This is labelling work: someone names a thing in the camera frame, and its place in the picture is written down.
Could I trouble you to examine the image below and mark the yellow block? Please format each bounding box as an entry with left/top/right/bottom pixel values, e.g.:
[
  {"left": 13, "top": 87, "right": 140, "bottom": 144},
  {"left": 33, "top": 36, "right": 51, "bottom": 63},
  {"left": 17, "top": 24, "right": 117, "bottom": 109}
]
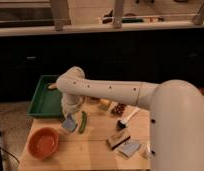
[{"left": 99, "top": 99, "right": 111, "bottom": 109}]

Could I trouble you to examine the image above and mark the blue-grey sponge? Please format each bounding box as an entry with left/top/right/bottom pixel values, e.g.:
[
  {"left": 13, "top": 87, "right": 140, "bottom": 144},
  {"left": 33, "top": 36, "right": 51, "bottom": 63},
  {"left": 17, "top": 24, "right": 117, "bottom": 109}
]
[{"left": 62, "top": 114, "right": 77, "bottom": 132}]

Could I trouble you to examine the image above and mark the bag of brown nuts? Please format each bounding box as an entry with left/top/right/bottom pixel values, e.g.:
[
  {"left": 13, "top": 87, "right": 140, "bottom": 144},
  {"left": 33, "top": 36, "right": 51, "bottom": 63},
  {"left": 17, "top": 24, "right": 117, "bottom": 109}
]
[{"left": 111, "top": 103, "right": 126, "bottom": 117}]

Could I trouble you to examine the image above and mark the blue cloth in plastic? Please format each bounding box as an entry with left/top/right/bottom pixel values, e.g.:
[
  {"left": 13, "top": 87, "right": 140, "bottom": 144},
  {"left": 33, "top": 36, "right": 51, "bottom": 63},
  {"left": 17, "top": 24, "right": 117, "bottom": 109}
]
[{"left": 119, "top": 140, "right": 141, "bottom": 158}]

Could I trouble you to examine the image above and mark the orange-red bowl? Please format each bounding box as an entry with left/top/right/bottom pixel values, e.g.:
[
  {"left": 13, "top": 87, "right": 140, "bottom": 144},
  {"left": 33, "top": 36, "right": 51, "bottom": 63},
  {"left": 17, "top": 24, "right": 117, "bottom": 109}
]
[{"left": 28, "top": 127, "right": 59, "bottom": 159}]

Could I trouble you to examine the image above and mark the green plastic tray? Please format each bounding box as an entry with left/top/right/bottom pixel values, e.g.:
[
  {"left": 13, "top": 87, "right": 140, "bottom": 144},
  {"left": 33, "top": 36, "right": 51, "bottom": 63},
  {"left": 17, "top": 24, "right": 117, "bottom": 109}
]
[{"left": 27, "top": 75, "right": 63, "bottom": 118}]

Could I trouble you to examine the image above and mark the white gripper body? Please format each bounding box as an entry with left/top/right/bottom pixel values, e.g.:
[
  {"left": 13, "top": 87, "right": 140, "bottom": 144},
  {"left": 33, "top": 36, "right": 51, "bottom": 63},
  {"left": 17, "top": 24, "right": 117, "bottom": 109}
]
[{"left": 61, "top": 94, "right": 84, "bottom": 117}]

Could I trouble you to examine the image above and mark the wooden table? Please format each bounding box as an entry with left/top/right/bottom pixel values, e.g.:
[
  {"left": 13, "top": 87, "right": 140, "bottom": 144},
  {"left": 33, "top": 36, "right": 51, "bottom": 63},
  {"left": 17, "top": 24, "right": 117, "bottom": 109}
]
[{"left": 19, "top": 98, "right": 150, "bottom": 171}]

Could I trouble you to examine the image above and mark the green cucumber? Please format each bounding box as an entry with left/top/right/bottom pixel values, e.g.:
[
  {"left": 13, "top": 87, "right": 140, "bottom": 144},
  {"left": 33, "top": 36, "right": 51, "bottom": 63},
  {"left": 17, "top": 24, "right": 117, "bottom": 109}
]
[{"left": 78, "top": 111, "right": 87, "bottom": 134}]

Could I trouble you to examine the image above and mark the yellow corn cob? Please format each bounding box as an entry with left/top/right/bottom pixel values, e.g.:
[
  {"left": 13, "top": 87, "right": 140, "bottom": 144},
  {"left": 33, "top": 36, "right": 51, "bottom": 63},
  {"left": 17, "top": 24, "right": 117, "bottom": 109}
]
[{"left": 47, "top": 84, "right": 57, "bottom": 90}]

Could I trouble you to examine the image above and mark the clear glass jar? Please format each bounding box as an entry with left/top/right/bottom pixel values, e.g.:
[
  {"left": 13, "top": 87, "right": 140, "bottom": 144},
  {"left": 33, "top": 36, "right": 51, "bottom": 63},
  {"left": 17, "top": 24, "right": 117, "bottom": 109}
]
[{"left": 141, "top": 142, "right": 151, "bottom": 159}]

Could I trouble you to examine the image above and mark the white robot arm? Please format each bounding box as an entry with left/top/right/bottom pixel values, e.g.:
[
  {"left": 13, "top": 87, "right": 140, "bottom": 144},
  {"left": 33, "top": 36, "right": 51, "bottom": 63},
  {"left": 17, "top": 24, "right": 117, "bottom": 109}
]
[{"left": 57, "top": 67, "right": 204, "bottom": 171}]

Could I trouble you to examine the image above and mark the wooden black eraser block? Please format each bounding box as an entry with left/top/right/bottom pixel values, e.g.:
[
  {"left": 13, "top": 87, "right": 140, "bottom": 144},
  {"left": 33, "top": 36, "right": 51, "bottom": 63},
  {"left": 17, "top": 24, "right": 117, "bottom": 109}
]
[{"left": 107, "top": 129, "right": 131, "bottom": 150}]

